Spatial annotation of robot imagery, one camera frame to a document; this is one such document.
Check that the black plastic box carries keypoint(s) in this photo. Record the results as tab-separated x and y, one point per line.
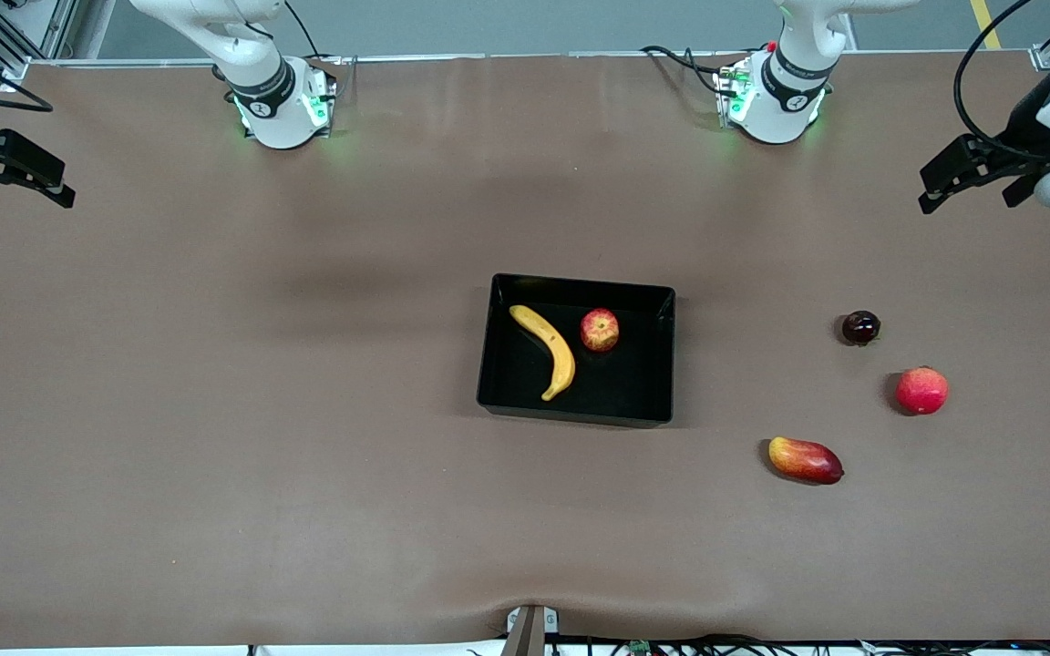
625	383

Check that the yellow banana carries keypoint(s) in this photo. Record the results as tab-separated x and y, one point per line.
557	355

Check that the dark purple plum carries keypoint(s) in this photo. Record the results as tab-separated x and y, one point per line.
860	328

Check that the aluminium frame profile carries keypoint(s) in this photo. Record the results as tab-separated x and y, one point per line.
33	27

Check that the round red peach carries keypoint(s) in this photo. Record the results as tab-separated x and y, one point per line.
921	391

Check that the red yellow apple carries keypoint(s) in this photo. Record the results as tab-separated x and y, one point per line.
600	330

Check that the grey table clamp mount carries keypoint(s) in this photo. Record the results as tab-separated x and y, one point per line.
530	633

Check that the metal table edge rail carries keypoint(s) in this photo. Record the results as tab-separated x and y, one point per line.
534	56

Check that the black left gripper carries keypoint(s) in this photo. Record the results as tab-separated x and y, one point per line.
1019	121

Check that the small green circuit board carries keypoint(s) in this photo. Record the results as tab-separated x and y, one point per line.
640	648

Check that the red yellow mango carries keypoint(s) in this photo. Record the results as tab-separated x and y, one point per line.
804	460

